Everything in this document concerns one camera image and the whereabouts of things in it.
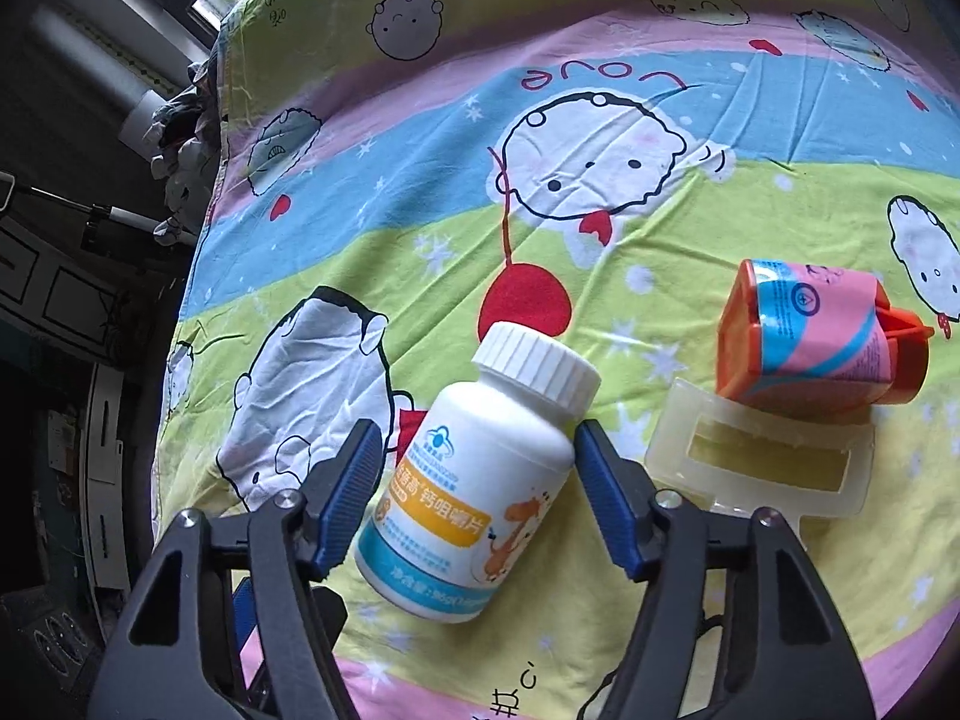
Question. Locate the grey plush toy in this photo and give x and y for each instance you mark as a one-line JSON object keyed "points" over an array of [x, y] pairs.
{"points": [[184, 137]]}

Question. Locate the colourful cartoon bed sheet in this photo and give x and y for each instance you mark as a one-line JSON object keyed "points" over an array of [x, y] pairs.
{"points": [[397, 176]]}

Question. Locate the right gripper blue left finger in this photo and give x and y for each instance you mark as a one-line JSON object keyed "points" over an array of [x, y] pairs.
{"points": [[295, 540]]}

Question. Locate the white calcium tablet bottle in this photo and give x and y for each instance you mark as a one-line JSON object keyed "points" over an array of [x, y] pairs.
{"points": [[478, 477]]}

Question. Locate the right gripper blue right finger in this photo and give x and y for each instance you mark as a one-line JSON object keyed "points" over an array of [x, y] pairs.
{"points": [[659, 539]]}

